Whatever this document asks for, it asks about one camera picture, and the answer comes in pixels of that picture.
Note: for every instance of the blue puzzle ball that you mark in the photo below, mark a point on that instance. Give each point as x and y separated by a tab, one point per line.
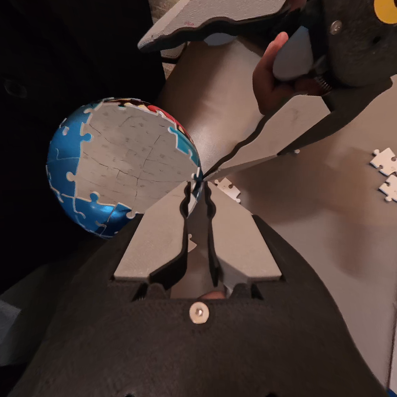
124	155

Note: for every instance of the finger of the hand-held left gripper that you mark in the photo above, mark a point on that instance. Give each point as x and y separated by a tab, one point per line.
217	11
279	130

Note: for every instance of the person's left hand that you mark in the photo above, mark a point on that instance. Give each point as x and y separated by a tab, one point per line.
269	90

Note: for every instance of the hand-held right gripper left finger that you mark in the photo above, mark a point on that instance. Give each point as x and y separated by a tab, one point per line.
149	248

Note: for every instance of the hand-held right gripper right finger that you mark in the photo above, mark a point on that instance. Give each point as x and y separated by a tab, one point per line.
245	248

